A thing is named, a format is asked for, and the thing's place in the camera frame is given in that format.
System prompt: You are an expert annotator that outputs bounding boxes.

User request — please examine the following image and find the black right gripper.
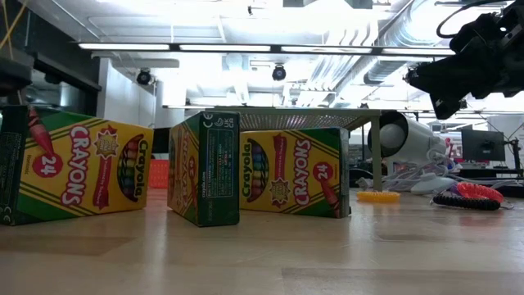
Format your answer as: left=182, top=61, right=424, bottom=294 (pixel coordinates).
left=404, top=14, right=513, bottom=99

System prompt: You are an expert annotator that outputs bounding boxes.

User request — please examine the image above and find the yellow green crayon box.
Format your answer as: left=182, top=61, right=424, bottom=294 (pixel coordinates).
left=239, top=127, right=352, bottom=220
left=166, top=110, right=242, bottom=228
left=0, top=104, right=155, bottom=227

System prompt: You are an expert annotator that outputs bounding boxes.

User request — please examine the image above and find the red spiral coil band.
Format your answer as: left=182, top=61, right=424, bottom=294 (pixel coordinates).
left=455, top=181, right=505, bottom=205

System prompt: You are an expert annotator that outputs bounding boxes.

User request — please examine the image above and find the black spiral coil band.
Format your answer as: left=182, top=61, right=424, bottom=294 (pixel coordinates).
left=431, top=193, right=502, bottom=212

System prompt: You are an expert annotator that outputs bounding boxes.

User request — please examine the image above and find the yellow spiral coil band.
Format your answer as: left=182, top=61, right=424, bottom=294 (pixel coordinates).
left=355, top=189, right=401, bottom=204

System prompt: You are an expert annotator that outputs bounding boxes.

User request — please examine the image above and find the orange plastic basket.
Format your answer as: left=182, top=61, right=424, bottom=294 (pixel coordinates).
left=147, top=158, right=169, bottom=189

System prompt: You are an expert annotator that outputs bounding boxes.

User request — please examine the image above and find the black monitor on arm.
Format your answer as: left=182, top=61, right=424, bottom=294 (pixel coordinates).
left=461, top=129, right=507, bottom=162

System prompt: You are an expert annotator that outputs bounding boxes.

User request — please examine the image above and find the black office desk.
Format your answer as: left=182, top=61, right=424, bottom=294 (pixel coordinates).
left=456, top=166, right=524, bottom=179

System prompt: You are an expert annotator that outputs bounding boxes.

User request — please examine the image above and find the green perforated metal shelf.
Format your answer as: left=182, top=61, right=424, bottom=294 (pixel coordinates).
left=204, top=106, right=384, bottom=193

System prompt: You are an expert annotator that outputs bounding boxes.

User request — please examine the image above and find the black standing monitor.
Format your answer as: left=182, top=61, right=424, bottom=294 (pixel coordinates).
left=151, top=127, right=171, bottom=155

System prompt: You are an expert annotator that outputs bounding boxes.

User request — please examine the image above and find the long ceiling light strip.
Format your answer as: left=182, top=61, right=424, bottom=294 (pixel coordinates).
left=77, top=42, right=456, bottom=57

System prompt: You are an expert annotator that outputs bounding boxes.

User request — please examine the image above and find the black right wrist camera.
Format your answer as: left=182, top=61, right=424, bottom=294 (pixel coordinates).
left=429, top=93, right=468, bottom=120

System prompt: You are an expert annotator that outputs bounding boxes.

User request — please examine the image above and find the yellow hanging cable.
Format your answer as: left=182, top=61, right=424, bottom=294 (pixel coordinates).
left=0, top=0, right=28, bottom=61

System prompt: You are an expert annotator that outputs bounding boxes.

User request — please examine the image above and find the white camera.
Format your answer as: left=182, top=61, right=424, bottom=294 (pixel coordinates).
left=367, top=109, right=456, bottom=196

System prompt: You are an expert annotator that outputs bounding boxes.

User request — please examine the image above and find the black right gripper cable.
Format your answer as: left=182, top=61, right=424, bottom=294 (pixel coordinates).
left=435, top=0, right=515, bottom=40

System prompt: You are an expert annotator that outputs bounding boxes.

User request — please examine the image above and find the white lamp cable bundle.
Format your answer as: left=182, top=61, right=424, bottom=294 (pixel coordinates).
left=355, top=149, right=521, bottom=196

